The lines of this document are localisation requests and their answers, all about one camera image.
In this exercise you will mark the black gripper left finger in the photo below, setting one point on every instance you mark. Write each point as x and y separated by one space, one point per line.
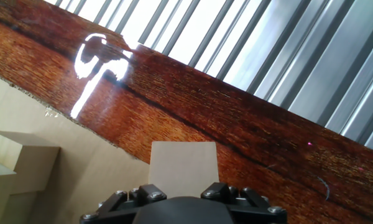
118 205

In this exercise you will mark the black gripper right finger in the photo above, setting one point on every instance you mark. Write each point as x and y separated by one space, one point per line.
251 208

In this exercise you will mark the reddish wood grain board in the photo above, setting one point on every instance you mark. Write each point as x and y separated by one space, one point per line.
205 109

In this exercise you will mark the brown cardboard sheet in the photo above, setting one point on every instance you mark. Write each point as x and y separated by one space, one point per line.
96 171

